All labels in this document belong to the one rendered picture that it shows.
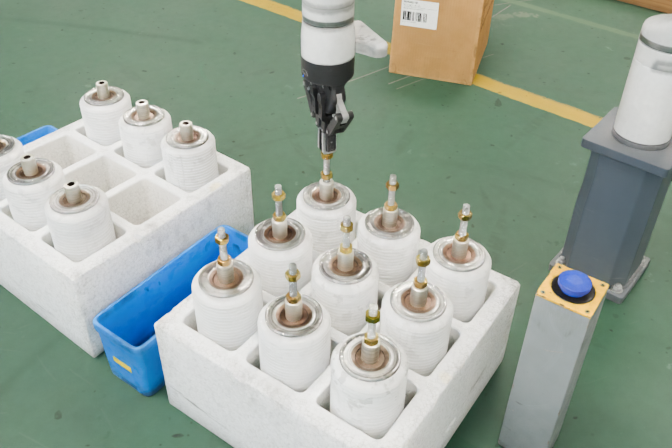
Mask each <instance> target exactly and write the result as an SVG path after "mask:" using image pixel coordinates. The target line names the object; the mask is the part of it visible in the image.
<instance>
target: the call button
mask: <svg viewBox="0 0 672 448"><path fill-rule="evenodd" d="M558 285H559V287H560V289H561V290H562V292H563V293H565V294H566V295H568V296H571V297H576V298H578V297H582V296H584V295H586V294H588V293H589V292H590V291H591V288H592V281H591V279H590V278H589V277H588V276H587V275H586V274H584V273H582V272H580V271H577V270H565V271H563V272H561V273H560V275H559V278H558Z"/></svg>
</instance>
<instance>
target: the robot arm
mask: <svg viewBox="0 0 672 448"><path fill-rule="evenodd" d="M354 5H355V0H302V27H301V74H302V76H303V77H304V78H305V79H303V84H304V88H305V92H306V96H307V100H308V104H309V108H310V112H311V116H312V118H315V119H316V122H315V123H316V125H317V127H319V128H318V147H319V149H320V150H321V151H322V152H323V154H330V153H334V152H335V151H336V134H337V133H343V132H344V131H345V130H346V128H347V127H348V126H349V124H350V123H351V121H352V120H353V118H354V114H353V111H347V110H346V108H345V105H344V102H345V100H346V94H345V88H344V86H345V84H346V83H347V82H348V81H349V80H350V79H351V78H352V77H353V75H354V65H355V53H360V54H364V55H367V56H370V57H373V58H382V57H385V56H387V48H388V44H387V42H386V41H385V40H384V39H382V38H381V37H380V36H379V35H378V34H376V33H375V32H374V31H373V30H371V29H370V28H369V27H368V26H367V25H365V24H364V23H363V22H362V21H359V20H356V21H354ZM612 134H613V136H614V137H615V138H616V139H617V140H618V141H619V142H621V143H622V144H624V145H626V146H628V147H631V148H634V149H639V150H645V151H656V150H661V149H664V148H665V147H667V146H668V144H669V142H670V139H671V136H672V14H660V15H655V16H652V17H649V18H648V19H646V20H645V22H644V23H643V26H642V29H641V32H640V36H639V39H638V42H637V46H636V49H635V53H634V57H633V60H632V64H631V67H630V70H629V74H628V77H627V81H626V84H625V88H624V91H623V95H622V98H621V101H620V105H619V108H618V112H617V115H616V118H615V122H614V125H613V129H612Z"/></svg>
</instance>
